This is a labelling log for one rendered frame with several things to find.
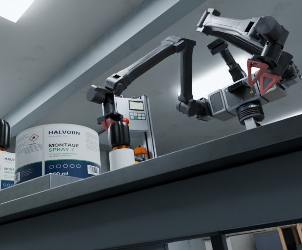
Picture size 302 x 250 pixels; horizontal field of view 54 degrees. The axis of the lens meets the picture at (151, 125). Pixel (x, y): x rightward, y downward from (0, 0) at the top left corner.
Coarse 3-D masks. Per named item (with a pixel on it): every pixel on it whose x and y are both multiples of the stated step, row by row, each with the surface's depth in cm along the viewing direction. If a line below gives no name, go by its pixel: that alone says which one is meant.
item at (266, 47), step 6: (270, 42) 94; (264, 48) 96; (270, 48) 94; (276, 48) 94; (282, 48) 95; (264, 54) 95; (270, 54) 94; (276, 54) 94; (264, 60) 92; (270, 60) 91; (276, 60) 94
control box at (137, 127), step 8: (120, 104) 152; (128, 104) 154; (144, 104) 158; (120, 112) 150; (128, 112) 152; (136, 112) 154; (144, 112) 156; (136, 120) 152; (144, 120) 154; (136, 128) 150; (144, 128) 152; (136, 136) 157
